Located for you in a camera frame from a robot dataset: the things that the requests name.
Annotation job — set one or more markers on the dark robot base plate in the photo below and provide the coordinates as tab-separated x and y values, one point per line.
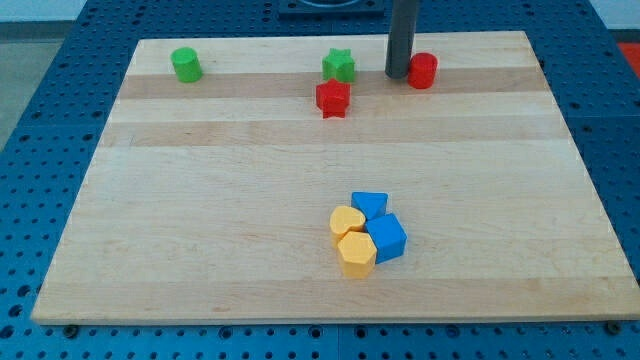
330	9

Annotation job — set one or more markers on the green star block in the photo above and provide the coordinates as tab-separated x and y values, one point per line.
338	64

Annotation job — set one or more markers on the red cylinder block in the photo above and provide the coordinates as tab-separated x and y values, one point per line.
422	70

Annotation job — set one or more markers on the yellow hexagon block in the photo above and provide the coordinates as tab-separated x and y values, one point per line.
356	255

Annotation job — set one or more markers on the green cylinder block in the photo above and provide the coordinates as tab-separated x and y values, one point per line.
186	65

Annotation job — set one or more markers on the red star block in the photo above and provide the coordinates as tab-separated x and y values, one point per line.
333	98

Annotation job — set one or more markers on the yellow heart block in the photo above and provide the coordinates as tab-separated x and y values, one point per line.
344	219

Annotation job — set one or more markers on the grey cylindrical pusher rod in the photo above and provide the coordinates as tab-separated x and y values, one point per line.
401	37

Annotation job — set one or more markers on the blue triangle block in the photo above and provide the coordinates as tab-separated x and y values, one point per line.
372	204

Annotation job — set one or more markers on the wooden board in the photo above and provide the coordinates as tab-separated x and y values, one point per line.
209	202

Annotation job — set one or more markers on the blue cube block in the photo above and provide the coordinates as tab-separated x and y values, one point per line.
388	236

